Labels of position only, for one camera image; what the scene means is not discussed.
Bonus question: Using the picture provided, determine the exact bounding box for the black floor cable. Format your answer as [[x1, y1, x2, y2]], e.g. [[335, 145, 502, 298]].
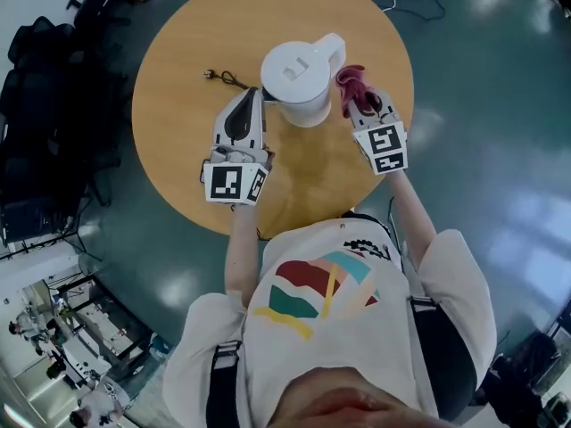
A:
[[392, 0, 447, 21]]

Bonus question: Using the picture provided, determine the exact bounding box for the white electric kettle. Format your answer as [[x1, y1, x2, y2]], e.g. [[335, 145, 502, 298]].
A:
[[260, 32, 347, 128]]

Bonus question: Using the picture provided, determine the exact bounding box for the person's face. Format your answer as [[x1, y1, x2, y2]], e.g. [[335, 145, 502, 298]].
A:
[[269, 366, 452, 428]]

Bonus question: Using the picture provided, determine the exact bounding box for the pink cloth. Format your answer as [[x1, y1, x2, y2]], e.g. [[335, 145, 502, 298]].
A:
[[335, 64, 384, 120]]

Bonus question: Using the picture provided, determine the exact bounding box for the black power cord with plug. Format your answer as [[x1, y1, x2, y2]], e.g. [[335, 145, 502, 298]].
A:
[[203, 69, 252, 91]]

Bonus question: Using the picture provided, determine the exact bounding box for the person's right forearm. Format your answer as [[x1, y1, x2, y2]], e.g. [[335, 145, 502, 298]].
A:
[[385, 169, 439, 268]]

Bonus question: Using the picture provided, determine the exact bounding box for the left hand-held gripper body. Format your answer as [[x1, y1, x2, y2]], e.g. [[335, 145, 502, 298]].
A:
[[202, 141, 275, 207]]

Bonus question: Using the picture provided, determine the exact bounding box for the black swivel chair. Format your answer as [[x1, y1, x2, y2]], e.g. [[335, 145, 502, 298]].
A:
[[65, 0, 112, 28]]

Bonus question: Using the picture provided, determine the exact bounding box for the thin black body cable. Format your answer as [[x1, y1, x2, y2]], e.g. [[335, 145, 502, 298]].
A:
[[385, 196, 408, 267]]

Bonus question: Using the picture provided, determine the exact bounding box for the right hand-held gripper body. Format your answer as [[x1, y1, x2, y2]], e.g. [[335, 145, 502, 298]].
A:
[[351, 111, 410, 177]]

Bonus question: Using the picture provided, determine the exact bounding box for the row of black office chairs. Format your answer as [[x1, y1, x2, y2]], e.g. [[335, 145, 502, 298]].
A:
[[0, 14, 131, 250]]

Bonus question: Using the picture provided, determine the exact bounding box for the person's left forearm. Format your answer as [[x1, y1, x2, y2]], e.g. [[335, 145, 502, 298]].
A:
[[224, 202, 261, 308]]

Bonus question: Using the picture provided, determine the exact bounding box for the black equipment pile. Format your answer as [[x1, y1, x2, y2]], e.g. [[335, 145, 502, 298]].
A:
[[480, 331, 571, 428]]

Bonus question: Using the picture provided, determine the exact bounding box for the black harness strap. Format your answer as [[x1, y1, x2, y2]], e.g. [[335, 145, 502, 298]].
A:
[[409, 295, 479, 422], [205, 340, 244, 428]]

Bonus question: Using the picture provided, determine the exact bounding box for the person's white printed T-shirt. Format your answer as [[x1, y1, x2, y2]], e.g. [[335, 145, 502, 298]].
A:
[[161, 218, 499, 428]]

